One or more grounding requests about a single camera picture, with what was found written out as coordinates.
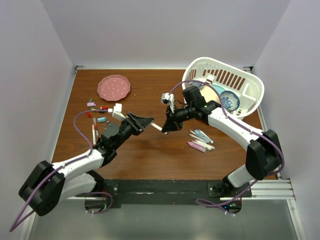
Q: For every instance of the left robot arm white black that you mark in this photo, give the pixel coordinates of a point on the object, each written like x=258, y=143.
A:
x=48, y=184

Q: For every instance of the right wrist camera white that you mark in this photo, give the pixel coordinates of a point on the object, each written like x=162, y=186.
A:
x=168, y=99

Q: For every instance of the peach cap acrylic marker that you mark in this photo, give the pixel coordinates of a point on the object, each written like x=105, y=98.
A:
x=206, y=139

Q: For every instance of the pale yellow blue plate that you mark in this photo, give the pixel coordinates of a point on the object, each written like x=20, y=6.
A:
x=211, y=95

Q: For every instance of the pink polka dot plate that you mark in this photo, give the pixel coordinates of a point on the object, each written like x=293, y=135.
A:
x=113, y=88

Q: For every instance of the grey blue mug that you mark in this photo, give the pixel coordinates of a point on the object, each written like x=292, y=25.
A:
x=198, y=84

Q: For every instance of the red clear pen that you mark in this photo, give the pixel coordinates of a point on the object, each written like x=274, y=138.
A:
x=95, y=124

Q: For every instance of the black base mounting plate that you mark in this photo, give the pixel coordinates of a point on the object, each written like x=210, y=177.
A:
x=165, y=192

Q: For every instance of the light blue highlighter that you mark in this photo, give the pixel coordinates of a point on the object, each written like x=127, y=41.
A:
x=200, y=131

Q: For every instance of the light blue highlighter cap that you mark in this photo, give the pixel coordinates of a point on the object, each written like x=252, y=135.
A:
x=101, y=119

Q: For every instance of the white plastic basket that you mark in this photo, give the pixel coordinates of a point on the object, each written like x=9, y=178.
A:
x=249, y=88

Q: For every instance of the purple pink highlighter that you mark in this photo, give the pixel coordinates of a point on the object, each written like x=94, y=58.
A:
x=196, y=146

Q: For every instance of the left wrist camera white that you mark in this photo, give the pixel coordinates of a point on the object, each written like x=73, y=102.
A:
x=116, y=112

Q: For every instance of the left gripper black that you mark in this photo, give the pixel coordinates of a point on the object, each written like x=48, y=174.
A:
x=142, y=122

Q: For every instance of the grey marker near right gripper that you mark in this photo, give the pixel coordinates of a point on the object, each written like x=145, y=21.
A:
x=208, y=147

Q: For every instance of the purple highlighter cap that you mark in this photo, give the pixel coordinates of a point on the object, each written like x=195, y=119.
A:
x=90, y=104

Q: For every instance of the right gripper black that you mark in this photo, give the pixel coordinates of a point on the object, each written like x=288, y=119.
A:
x=170, y=124

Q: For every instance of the blue patterned bowl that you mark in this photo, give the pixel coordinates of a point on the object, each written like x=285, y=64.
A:
x=230, y=100

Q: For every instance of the aluminium frame rail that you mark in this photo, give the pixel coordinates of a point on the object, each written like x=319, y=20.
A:
x=264, y=190

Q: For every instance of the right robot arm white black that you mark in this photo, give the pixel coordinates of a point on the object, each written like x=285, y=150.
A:
x=263, y=150

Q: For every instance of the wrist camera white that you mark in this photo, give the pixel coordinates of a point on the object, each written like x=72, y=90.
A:
x=168, y=99
x=116, y=112

